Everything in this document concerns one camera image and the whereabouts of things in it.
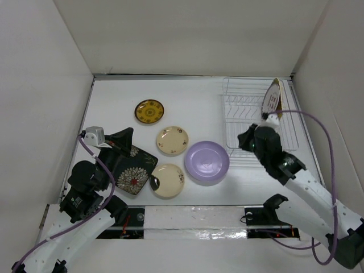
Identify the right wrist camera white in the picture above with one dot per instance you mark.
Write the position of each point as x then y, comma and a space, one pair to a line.
270, 120

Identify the black floral square plate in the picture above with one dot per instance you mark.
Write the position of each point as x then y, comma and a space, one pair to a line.
132, 173

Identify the purple round plate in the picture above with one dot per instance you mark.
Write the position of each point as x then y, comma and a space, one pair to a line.
207, 163

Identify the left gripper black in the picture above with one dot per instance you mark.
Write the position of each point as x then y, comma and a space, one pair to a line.
121, 141

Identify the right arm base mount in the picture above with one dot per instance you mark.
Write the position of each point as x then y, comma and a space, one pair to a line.
261, 224

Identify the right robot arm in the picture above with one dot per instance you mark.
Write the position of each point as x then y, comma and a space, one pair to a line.
328, 221

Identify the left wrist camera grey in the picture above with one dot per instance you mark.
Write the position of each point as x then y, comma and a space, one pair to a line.
94, 136

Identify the brown yellow round plate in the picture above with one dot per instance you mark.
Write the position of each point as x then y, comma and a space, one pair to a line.
149, 111

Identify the yellow woven square plate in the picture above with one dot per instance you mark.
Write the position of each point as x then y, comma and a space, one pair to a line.
280, 104

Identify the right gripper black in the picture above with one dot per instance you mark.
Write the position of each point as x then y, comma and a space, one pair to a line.
244, 137

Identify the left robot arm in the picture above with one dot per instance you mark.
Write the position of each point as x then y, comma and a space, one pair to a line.
88, 209

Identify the white plate red characters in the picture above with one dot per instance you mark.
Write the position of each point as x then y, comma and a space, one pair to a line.
272, 98

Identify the white wire dish rack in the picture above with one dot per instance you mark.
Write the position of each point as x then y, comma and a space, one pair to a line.
242, 100

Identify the cream plate black spot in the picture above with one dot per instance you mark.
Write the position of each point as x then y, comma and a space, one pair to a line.
167, 180

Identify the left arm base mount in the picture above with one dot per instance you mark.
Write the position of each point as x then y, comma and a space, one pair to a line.
132, 227

